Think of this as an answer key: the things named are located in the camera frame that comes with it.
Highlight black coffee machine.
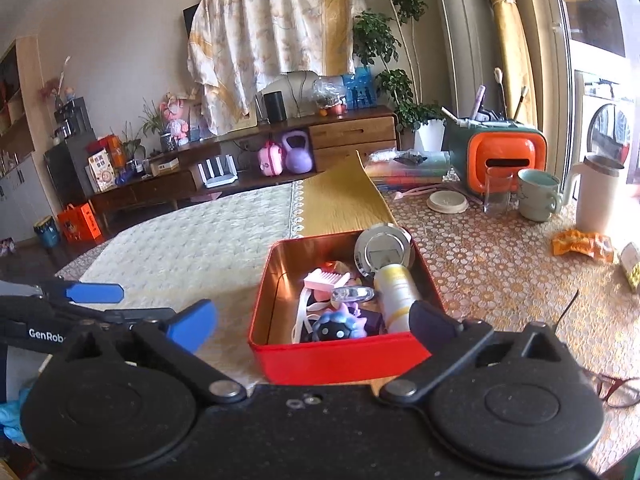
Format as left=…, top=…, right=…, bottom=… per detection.
left=53, top=97, right=92, bottom=139

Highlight potted orchid plant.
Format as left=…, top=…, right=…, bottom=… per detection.
left=139, top=99, right=177, bottom=154

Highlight round metal tin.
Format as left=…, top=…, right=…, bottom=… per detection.
left=353, top=223, right=414, bottom=282

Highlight white insulated jug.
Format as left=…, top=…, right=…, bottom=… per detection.
left=561, top=154, right=627, bottom=237

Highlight cardboard box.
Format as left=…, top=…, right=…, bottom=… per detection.
left=149, top=157, right=181, bottom=177

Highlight wooden cabinet drawer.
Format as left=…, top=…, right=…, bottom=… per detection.
left=308, top=116, right=397, bottom=145
left=310, top=139, right=399, bottom=162

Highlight tall potted plant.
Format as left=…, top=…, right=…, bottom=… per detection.
left=351, top=0, right=447, bottom=154

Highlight orange snack packet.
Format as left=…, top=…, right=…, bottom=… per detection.
left=551, top=228, right=616, bottom=264

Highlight clear hair clip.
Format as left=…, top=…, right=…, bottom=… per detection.
left=329, top=287, right=376, bottom=305

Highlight black mini fridge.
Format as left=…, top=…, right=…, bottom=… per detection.
left=43, top=127, right=102, bottom=207

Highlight paint brush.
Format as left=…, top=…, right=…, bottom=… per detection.
left=514, top=84, right=531, bottom=122
left=493, top=67, right=509, bottom=120

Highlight yellow curtain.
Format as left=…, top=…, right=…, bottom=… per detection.
left=480, top=0, right=542, bottom=128

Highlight red gift bag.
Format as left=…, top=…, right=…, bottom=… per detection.
left=90, top=133, right=127, bottom=169

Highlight white washing machine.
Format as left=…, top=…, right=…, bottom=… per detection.
left=574, top=70, right=637, bottom=187

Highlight pink toy suitcase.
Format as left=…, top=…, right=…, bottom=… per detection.
left=257, top=140, right=285, bottom=177

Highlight small potted plant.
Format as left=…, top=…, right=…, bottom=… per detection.
left=119, top=121, right=147, bottom=162

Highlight clear drinking glass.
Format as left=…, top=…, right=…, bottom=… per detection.
left=483, top=165, right=516, bottom=217

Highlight wooden TV cabinet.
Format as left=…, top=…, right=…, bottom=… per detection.
left=86, top=104, right=401, bottom=217

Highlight blue spiky ball toy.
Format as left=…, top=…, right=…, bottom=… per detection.
left=310, top=308, right=372, bottom=345

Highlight white round lid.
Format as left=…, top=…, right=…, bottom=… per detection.
left=426, top=189, right=470, bottom=215

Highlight white ribbon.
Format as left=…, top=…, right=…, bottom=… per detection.
left=291, top=284, right=323, bottom=345

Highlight floral bed sheet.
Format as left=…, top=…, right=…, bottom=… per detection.
left=186, top=0, right=369, bottom=134

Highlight blue printed box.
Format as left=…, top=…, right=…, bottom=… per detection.
left=344, top=67, right=377, bottom=110

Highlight red tin box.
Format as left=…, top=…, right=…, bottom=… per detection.
left=247, top=225, right=447, bottom=385

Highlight purple kettlebell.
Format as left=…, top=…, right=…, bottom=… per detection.
left=280, top=130, right=315, bottom=174

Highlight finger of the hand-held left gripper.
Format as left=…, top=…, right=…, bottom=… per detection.
left=60, top=306, right=177, bottom=327
left=0, top=280, right=125, bottom=307

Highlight pale green mug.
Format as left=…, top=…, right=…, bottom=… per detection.
left=516, top=168, right=564, bottom=223

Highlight orange gift box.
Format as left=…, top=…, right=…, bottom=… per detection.
left=57, top=202, right=103, bottom=245

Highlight dried flower vase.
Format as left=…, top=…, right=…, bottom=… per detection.
left=39, top=56, right=77, bottom=111

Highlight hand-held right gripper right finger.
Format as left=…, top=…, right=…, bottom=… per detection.
left=379, top=301, right=576, bottom=405

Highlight teal bucket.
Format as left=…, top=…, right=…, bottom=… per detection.
left=33, top=215, right=61, bottom=249

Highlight clear plastic bag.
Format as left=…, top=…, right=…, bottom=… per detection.
left=312, top=77, right=349, bottom=109

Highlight white yellow bottle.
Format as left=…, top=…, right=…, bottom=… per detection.
left=374, top=264, right=426, bottom=335

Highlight black television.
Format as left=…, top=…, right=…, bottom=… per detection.
left=182, top=3, right=202, bottom=42

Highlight white tube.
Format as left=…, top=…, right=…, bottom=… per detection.
left=471, top=84, right=489, bottom=122

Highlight person's left hand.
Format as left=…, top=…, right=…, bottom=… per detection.
left=0, top=385, right=32, bottom=445

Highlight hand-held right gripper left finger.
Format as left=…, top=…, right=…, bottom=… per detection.
left=50, top=300, right=247, bottom=405

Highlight printed food box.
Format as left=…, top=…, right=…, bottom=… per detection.
left=88, top=148, right=118, bottom=194

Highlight pink plastic stick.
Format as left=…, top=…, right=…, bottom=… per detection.
left=394, top=184, right=442, bottom=202

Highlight green orange desk organizer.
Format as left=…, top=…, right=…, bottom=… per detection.
left=442, top=118, right=549, bottom=197

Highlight white rounded device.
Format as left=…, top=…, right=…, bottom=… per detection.
left=279, top=70, right=322, bottom=117

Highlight dark-framed eyeglasses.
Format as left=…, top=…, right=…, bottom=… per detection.
left=556, top=287, right=640, bottom=409

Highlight white router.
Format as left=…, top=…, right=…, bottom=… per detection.
left=196, top=154, right=239, bottom=189

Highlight white standing air conditioner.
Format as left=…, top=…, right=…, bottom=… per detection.
left=429, top=0, right=498, bottom=123

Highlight black cylindrical speaker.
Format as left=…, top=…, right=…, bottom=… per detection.
left=263, top=90, right=289, bottom=124

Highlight pink plush doll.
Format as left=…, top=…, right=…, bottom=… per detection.
left=159, top=92, right=192, bottom=144

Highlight wooden wall cabinet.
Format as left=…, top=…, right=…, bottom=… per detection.
left=0, top=35, right=47, bottom=247

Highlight small pink box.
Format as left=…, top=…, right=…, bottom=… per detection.
left=303, top=268, right=354, bottom=292

